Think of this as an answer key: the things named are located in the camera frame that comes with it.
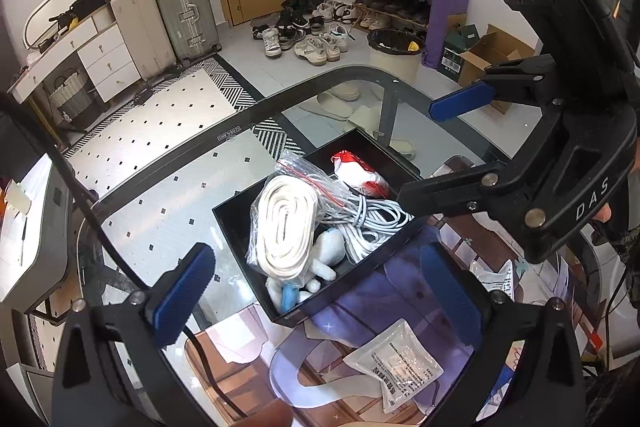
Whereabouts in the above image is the white charging cable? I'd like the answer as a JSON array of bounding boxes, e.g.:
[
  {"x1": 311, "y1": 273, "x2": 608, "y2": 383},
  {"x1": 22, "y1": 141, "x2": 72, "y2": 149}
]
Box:
[{"x1": 342, "y1": 193, "x2": 416, "y2": 264}]

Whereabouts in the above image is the red balloon glue bag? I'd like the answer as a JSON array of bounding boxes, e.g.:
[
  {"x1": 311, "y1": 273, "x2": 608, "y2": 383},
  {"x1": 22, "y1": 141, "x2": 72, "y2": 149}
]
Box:
[{"x1": 331, "y1": 150, "x2": 390, "y2": 198}]

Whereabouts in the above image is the white plush toy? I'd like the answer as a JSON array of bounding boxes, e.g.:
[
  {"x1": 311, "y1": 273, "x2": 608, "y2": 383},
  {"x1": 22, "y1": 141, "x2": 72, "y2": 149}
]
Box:
[{"x1": 266, "y1": 228, "x2": 346, "y2": 313}]

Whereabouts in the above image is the white medicine sachet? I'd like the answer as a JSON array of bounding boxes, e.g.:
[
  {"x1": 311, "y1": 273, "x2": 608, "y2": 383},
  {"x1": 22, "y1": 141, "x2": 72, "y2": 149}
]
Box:
[
  {"x1": 343, "y1": 319, "x2": 444, "y2": 414},
  {"x1": 470, "y1": 259, "x2": 515, "y2": 299}
]

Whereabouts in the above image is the bagged white strap roll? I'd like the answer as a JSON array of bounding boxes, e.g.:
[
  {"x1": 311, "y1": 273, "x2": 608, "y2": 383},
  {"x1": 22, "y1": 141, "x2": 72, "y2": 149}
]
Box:
[{"x1": 244, "y1": 150, "x2": 352, "y2": 281}]

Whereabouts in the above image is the person's right hand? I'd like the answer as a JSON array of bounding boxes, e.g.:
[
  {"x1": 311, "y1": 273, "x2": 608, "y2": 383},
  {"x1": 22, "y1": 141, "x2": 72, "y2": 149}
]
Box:
[{"x1": 590, "y1": 204, "x2": 612, "y2": 246}]

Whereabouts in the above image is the white trash bin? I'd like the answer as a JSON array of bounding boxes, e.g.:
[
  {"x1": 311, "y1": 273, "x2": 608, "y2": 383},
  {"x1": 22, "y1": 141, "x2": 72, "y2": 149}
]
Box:
[{"x1": 368, "y1": 28, "x2": 424, "y2": 84}]

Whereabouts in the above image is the open cardboard box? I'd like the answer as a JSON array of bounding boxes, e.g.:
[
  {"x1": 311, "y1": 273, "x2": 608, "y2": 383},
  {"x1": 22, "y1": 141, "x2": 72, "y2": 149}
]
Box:
[{"x1": 458, "y1": 24, "x2": 535, "y2": 87}]

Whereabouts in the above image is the purple yoga mat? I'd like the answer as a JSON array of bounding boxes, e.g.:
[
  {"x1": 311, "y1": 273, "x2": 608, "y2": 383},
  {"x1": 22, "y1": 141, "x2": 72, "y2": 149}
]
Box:
[{"x1": 422, "y1": 0, "x2": 470, "y2": 69}]

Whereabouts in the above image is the white coffee table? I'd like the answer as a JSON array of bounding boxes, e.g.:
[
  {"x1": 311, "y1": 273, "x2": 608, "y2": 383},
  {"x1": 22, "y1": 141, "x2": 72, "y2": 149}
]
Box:
[{"x1": 1, "y1": 155, "x2": 73, "y2": 313}]

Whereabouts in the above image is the black umbrella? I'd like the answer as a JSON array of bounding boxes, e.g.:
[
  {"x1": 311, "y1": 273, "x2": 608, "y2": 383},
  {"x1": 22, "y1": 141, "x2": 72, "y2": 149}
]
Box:
[{"x1": 281, "y1": 0, "x2": 326, "y2": 14}]

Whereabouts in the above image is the white sneaker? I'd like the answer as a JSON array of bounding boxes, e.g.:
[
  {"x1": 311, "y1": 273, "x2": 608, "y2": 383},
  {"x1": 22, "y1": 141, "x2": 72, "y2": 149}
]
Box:
[{"x1": 262, "y1": 27, "x2": 282, "y2": 58}]

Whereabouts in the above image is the black storage box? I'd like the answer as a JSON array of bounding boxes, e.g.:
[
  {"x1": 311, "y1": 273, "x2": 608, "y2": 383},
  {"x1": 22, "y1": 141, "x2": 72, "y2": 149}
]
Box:
[{"x1": 211, "y1": 126, "x2": 432, "y2": 327}]

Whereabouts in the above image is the woven laundry basket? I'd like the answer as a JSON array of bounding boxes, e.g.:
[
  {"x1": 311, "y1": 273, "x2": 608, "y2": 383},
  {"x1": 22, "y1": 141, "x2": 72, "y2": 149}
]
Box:
[{"x1": 49, "y1": 69, "x2": 93, "y2": 121}]

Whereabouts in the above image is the silver suitcase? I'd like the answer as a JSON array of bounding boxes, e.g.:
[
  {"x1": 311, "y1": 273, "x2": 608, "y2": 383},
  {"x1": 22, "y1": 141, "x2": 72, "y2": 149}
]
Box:
[{"x1": 156, "y1": 0, "x2": 221, "y2": 63}]

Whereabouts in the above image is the white drawer desk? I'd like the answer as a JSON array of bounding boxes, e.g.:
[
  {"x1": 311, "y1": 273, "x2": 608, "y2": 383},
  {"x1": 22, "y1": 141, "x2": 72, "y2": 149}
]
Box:
[{"x1": 6, "y1": 3, "x2": 144, "y2": 143}]

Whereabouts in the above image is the beige suitcase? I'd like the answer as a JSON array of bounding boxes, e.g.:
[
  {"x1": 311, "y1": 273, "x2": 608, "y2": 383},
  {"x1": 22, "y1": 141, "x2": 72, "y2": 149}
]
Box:
[{"x1": 111, "y1": 0, "x2": 177, "y2": 80}]

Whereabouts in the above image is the oval white mirror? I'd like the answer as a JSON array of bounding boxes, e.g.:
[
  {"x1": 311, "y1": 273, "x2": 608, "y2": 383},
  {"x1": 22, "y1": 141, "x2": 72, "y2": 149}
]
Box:
[{"x1": 22, "y1": 0, "x2": 77, "y2": 50}]

